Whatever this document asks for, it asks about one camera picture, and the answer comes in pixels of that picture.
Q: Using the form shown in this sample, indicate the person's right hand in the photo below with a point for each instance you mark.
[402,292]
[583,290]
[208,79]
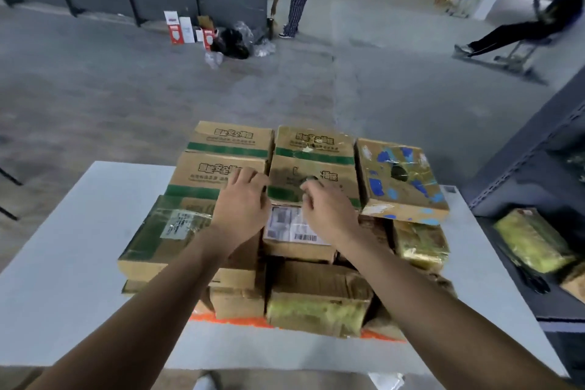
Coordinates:
[331,213]

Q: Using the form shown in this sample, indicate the person's left hand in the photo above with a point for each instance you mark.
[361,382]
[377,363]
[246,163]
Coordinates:
[242,211]

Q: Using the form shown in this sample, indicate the white-labelled small parcel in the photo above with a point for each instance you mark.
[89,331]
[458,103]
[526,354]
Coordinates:
[288,234]

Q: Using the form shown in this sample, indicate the green striped box torn hole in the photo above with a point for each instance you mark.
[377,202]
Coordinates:
[288,179]

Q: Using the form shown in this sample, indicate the green striped cardboard box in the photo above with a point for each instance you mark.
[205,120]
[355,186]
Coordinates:
[228,138]
[196,175]

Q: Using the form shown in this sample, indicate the green striped box white scuff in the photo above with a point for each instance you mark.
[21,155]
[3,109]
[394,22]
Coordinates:
[315,143]

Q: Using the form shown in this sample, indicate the blue spotted cardboard box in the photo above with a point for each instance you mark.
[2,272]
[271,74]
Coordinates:
[402,193]

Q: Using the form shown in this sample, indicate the large green striped labelled box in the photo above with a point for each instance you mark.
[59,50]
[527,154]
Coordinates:
[155,239]

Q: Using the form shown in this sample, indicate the yellow-green taped parcel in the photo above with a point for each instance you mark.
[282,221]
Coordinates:
[420,243]

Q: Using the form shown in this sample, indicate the large taped carton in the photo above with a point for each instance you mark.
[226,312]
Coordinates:
[135,287]

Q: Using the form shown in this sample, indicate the yellow parcel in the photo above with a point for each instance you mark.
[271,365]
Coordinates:
[532,241]

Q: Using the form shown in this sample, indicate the brown parcel with purple label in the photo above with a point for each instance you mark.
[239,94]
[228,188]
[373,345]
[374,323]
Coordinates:
[576,284]

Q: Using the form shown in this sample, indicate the person's right forearm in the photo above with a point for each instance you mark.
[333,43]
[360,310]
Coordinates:
[457,325]

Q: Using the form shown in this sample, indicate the person's left forearm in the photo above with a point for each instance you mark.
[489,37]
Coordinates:
[137,321]

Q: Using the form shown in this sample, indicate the person's white left shoe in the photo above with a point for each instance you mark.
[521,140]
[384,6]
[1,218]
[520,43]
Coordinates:
[206,383]

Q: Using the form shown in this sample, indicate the orange perforated plastic mat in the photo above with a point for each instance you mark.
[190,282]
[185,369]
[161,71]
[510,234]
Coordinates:
[228,321]

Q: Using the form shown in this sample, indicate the grey square table sticker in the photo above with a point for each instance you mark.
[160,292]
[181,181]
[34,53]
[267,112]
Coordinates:
[450,189]

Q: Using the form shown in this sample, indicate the white table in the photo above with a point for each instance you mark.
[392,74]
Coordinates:
[91,220]

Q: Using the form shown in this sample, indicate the clear plastic bag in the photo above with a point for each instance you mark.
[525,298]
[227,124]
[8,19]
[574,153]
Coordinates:
[265,49]
[213,59]
[243,31]

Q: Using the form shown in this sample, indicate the black rubbish bag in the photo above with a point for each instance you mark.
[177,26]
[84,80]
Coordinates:
[233,46]

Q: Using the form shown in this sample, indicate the small red white carton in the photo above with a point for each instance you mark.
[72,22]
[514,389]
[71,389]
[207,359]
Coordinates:
[208,40]

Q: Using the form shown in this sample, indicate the crumpled white paper bag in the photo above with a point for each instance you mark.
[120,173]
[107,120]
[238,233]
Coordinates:
[386,383]

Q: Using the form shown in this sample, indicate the dark blue metal shelf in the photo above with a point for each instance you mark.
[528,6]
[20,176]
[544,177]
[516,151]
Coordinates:
[512,165]

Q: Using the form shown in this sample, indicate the tall red white carton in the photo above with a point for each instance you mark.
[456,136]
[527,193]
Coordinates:
[175,33]

